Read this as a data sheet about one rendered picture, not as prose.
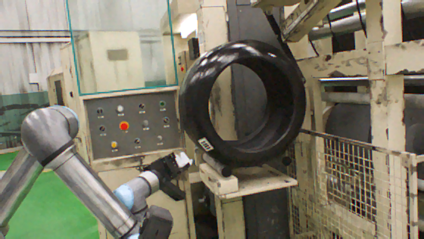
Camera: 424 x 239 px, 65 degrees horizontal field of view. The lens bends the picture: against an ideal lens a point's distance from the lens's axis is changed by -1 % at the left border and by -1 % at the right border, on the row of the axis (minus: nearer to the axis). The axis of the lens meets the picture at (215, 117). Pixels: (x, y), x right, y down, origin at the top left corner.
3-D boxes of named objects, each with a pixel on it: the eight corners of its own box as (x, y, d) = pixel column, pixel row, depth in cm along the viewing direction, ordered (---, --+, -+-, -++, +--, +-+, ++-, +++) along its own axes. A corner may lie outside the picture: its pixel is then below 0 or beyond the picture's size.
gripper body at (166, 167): (175, 150, 119) (152, 164, 109) (186, 172, 119) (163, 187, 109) (161, 156, 123) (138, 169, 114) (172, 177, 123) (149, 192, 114)
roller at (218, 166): (212, 154, 175) (207, 162, 175) (205, 150, 174) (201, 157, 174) (234, 170, 142) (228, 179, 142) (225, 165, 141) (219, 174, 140)
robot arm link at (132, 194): (113, 217, 102) (104, 191, 101) (138, 200, 111) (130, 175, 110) (130, 217, 97) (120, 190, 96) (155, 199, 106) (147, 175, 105)
